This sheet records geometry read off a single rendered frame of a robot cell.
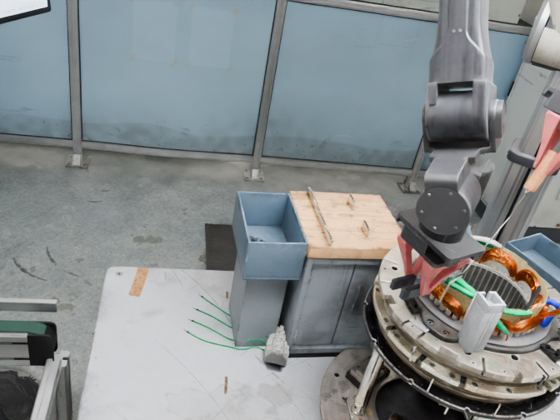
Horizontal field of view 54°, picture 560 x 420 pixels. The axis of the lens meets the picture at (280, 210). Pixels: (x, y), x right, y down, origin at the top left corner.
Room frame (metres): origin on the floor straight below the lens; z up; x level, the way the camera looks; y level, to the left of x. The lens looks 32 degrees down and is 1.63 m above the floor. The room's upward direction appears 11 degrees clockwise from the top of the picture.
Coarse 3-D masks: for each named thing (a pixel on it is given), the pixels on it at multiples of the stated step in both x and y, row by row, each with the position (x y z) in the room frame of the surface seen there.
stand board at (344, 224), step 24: (288, 192) 0.97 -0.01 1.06; (312, 192) 0.98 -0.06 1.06; (312, 216) 0.89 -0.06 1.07; (336, 216) 0.91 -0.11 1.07; (360, 216) 0.93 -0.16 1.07; (384, 216) 0.94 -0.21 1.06; (312, 240) 0.81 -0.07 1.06; (336, 240) 0.83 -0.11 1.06; (360, 240) 0.84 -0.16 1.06; (384, 240) 0.86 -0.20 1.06
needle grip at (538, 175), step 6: (546, 156) 0.70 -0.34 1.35; (552, 156) 0.70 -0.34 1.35; (540, 162) 0.70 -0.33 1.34; (546, 162) 0.70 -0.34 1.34; (540, 168) 0.70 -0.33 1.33; (546, 168) 0.69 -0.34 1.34; (534, 174) 0.70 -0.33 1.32; (540, 174) 0.69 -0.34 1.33; (528, 180) 0.70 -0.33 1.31; (534, 180) 0.69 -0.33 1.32; (540, 180) 0.69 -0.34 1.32; (528, 186) 0.69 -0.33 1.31; (534, 186) 0.69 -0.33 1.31
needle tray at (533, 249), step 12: (516, 240) 0.95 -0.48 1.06; (528, 240) 0.98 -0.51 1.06; (540, 240) 0.99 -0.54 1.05; (516, 252) 0.92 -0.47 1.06; (528, 252) 0.98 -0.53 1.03; (540, 252) 0.98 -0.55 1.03; (552, 252) 0.97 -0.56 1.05; (528, 264) 0.89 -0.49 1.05; (540, 264) 0.94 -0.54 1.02; (552, 264) 0.95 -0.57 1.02; (540, 276) 0.87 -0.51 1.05; (552, 276) 0.85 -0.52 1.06; (552, 288) 0.84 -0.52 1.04
